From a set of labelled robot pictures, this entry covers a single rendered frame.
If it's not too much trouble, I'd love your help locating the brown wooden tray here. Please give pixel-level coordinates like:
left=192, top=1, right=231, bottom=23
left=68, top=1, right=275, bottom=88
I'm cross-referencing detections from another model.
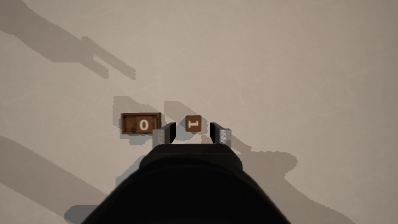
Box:
left=121, top=113, right=161, bottom=134

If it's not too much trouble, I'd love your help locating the brown number cube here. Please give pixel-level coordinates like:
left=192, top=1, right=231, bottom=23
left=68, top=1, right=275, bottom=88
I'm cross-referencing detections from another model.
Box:
left=186, top=115, right=201, bottom=132
left=136, top=116, right=157, bottom=133

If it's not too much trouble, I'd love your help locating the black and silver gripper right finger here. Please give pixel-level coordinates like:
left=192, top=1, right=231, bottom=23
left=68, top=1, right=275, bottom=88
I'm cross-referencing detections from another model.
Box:
left=210, top=122, right=231, bottom=148

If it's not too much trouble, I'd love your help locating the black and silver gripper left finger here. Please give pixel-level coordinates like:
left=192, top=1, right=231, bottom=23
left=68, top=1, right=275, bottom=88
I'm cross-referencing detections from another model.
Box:
left=152, top=122, right=176, bottom=149

